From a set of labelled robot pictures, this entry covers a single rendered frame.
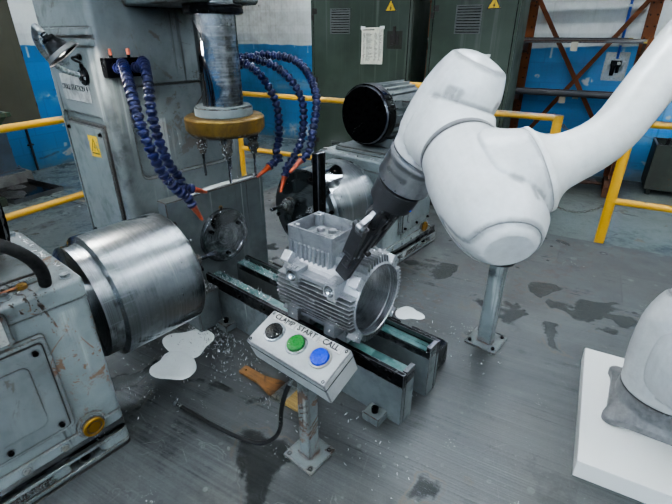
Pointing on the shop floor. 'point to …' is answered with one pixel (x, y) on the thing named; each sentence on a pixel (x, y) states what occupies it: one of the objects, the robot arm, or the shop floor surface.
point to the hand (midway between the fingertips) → (349, 263)
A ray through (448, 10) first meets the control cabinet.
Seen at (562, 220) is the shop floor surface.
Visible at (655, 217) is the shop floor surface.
